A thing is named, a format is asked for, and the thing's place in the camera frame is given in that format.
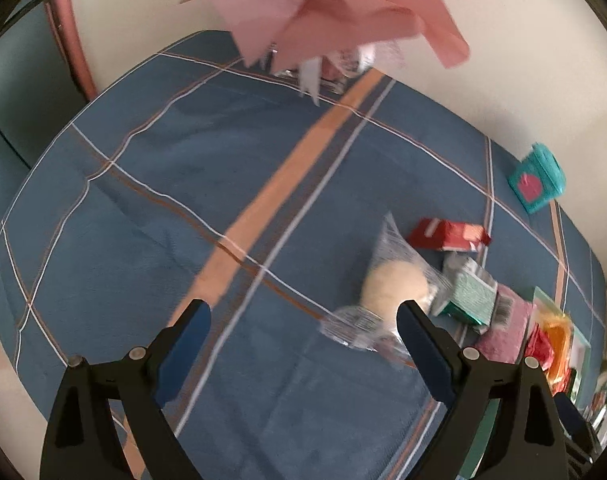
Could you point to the pink paper flower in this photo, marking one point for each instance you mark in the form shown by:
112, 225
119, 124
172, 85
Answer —
333, 5

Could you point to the yellow transparent snack packet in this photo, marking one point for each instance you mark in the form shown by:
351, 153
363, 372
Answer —
558, 340

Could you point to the red and white snack packet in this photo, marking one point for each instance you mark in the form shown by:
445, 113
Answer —
458, 234

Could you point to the teal cabinet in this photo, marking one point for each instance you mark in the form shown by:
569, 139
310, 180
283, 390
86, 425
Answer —
28, 85

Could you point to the teal toy box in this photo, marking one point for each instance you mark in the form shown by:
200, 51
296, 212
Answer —
536, 180

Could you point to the pink snack packet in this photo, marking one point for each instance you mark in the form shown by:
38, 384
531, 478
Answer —
503, 335

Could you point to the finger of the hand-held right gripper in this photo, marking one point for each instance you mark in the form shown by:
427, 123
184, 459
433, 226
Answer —
571, 412

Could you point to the clear packet with white bun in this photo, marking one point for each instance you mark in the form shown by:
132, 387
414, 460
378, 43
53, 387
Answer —
391, 285

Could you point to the red foil snack packet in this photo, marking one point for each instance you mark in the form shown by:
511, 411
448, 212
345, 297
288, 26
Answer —
541, 347

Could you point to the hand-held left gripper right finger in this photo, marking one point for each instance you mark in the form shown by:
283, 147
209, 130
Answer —
426, 355

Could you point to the pink chair frame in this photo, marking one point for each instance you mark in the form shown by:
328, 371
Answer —
75, 45

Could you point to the green foil snack packet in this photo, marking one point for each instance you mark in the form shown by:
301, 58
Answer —
471, 290

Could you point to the blue plaid tablecloth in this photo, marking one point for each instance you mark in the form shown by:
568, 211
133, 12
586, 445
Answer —
183, 160

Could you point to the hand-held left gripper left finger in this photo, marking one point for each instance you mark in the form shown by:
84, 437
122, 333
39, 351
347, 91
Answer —
183, 355

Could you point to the white tray with teal rim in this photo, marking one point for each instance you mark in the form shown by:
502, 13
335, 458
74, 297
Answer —
581, 345

